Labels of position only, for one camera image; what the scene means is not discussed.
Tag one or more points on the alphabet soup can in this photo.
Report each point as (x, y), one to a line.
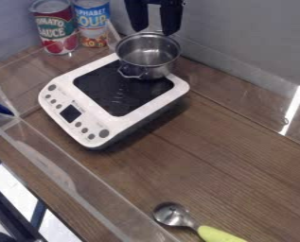
(93, 13)

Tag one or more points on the spoon with green handle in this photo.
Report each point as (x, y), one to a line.
(171, 214)

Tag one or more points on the white and black stove top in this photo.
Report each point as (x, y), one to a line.
(98, 106)

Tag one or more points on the silver metal pot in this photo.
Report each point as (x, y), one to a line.
(147, 55)

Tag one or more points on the tomato sauce can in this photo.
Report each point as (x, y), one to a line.
(55, 25)

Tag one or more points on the blue chair frame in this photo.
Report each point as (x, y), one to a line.
(19, 230)

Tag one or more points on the clear acrylic barrier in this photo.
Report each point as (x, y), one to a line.
(221, 153)

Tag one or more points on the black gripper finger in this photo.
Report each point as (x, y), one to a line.
(170, 13)
(138, 14)

